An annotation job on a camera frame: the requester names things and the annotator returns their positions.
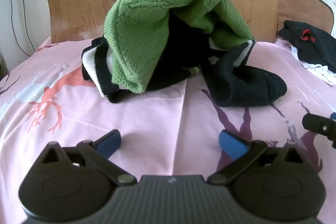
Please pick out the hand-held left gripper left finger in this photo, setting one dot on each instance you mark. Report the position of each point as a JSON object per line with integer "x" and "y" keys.
{"x": 109, "y": 144}

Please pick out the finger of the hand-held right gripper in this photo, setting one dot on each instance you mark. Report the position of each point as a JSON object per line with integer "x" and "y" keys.
{"x": 319, "y": 127}

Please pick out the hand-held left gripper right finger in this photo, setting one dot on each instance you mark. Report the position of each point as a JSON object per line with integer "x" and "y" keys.
{"x": 232, "y": 144}

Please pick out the green and black knit sweater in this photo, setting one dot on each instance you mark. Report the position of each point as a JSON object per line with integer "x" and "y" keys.
{"x": 141, "y": 37}

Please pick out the pink printed bedsheet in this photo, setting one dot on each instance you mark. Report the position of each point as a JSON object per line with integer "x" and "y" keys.
{"x": 147, "y": 119}

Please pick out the white garment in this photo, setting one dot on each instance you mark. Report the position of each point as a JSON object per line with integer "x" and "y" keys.
{"x": 323, "y": 74}

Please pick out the black sweater with red cuffs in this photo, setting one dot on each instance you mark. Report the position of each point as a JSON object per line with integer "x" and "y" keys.
{"x": 320, "y": 50}

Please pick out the brown dotted mat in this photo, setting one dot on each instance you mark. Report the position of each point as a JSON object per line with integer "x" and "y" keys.
{"x": 296, "y": 8}

